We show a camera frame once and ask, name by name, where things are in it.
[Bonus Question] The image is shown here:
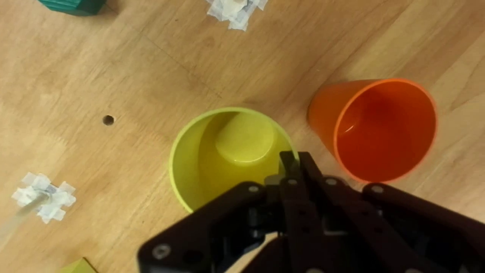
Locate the yellow cube block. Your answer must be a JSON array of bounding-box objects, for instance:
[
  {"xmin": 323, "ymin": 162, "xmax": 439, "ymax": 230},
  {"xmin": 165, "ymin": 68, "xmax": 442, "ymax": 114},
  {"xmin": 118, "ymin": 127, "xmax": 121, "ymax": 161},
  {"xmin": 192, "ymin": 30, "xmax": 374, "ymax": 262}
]
[{"xmin": 59, "ymin": 256, "xmax": 100, "ymax": 273}]

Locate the orange plastic cup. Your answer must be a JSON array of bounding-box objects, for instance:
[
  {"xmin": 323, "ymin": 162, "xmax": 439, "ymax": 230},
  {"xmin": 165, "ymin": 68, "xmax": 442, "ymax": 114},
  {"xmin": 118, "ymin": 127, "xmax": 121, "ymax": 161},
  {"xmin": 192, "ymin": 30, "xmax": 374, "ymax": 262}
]
[{"xmin": 306, "ymin": 77, "xmax": 439, "ymax": 185}]

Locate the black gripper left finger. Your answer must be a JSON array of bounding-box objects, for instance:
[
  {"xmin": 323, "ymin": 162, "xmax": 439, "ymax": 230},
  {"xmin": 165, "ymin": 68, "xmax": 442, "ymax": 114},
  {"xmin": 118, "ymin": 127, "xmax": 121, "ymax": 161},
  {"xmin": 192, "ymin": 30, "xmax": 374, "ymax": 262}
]
[{"xmin": 136, "ymin": 150, "xmax": 304, "ymax": 273}]

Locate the green cylinder block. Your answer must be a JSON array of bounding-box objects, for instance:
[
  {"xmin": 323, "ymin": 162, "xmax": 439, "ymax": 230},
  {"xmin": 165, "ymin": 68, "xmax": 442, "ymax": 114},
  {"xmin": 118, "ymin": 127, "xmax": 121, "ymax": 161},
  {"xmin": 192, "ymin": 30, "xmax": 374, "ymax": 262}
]
[{"xmin": 38, "ymin": 0, "xmax": 109, "ymax": 18}]

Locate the yellow plastic cup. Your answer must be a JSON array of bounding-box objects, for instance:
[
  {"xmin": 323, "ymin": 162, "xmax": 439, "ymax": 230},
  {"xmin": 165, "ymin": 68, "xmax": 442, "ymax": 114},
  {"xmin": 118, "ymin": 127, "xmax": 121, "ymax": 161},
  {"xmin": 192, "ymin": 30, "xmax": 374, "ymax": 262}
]
[{"xmin": 168, "ymin": 106, "xmax": 300, "ymax": 214}]

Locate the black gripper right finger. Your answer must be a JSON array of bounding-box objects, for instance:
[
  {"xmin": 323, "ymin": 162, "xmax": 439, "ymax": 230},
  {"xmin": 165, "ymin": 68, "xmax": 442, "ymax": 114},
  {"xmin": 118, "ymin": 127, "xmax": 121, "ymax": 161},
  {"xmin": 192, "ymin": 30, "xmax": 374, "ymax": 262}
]
[{"xmin": 295, "ymin": 150, "xmax": 485, "ymax": 273}]

